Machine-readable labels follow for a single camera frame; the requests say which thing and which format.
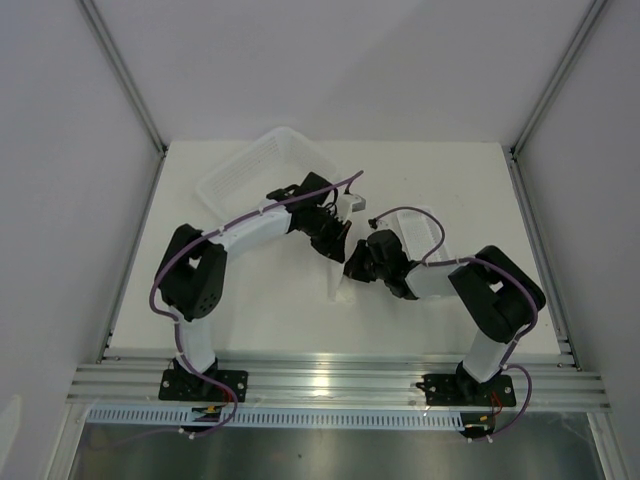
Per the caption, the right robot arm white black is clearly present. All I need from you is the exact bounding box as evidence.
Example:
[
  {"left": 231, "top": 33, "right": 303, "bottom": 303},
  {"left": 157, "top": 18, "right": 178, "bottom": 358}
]
[{"left": 344, "top": 230, "right": 546, "bottom": 407}]

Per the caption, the small white utensil tray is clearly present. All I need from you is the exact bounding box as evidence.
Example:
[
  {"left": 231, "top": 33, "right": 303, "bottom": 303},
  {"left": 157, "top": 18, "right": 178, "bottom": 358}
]
[{"left": 395, "top": 210, "right": 441, "bottom": 261}]

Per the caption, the aluminium mounting rail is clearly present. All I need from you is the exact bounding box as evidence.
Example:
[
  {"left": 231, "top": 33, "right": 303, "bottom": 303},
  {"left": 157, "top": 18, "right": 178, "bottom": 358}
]
[{"left": 66, "top": 348, "right": 611, "bottom": 413}]

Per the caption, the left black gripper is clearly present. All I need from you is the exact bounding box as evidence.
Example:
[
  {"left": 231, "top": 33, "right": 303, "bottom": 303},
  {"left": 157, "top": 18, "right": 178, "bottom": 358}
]
[{"left": 304, "top": 209, "right": 352, "bottom": 264}]

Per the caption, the aluminium frame post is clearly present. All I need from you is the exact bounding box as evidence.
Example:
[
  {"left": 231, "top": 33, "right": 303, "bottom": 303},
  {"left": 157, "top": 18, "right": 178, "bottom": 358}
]
[
  {"left": 75, "top": 0, "right": 168, "bottom": 157},
  {"left": 511, "top": 0, "right": 614, "bottom": 154}
]

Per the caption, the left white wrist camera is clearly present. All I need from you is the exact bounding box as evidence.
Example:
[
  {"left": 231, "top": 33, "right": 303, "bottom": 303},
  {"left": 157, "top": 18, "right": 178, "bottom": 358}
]
[{"left": 336, "top": 193, "right": 366, "bottom": 221}]

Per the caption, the white paper napkin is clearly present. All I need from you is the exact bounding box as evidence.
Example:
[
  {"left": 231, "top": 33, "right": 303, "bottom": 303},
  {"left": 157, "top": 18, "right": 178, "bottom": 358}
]
[{"left": 326, "top": 260, "right": 351, "bottom": 303}]

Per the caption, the large white plastic basket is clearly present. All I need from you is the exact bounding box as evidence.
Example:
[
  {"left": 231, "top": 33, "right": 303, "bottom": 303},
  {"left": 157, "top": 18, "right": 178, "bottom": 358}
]
[{"left": 195, "top": 127, "right": 340, "bottom": 221}]

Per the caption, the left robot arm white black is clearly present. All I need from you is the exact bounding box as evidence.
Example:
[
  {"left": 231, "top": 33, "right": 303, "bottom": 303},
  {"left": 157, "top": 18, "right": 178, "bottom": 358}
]
[{"left": 149, "top": 172, "right": 362, "bottom": 400}]

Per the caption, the left aluminium frame post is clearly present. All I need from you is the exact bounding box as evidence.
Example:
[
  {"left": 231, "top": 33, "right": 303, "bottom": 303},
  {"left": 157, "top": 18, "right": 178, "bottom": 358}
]
[{"left": 75, "top": 0, "right": 168, "bottom": 157}]

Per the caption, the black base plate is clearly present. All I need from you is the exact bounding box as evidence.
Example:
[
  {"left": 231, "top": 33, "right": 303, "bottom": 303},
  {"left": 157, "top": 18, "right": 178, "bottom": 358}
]
[
  {"left": 415, "top": 373, "right": 516, "bottom": 407},
  {"left": 158, "top": 369, "right": 249, "bottom": 403}
]

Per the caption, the white slotted cable duct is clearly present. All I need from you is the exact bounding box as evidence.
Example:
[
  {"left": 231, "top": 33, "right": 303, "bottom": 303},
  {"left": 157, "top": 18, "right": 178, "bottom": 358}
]
[{"left": 86, "top": 404, "right": 464, "bottom": 432}]

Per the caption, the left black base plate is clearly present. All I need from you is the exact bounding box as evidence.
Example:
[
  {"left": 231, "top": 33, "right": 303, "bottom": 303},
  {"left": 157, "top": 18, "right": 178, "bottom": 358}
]
[{"left": 158, "top": 369, "right": 249, "bottom": 403}]

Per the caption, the right aluminium frame post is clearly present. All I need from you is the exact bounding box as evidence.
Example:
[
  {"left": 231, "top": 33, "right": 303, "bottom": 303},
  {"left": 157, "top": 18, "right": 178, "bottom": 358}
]
[{"left": 511, "top": 0, "right": 614, "bottom": 154}]

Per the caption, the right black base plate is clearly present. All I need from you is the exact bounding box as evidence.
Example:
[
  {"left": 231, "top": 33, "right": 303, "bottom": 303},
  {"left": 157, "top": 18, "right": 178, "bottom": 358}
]
[{"left": 415, "top": 373, "right": 516, "bottom": 407}]

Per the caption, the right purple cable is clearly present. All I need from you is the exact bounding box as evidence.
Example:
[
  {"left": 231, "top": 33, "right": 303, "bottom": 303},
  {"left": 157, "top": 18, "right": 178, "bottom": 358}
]
[{"left": 367, "top": 205, "right": 541, "bottom": 441}]

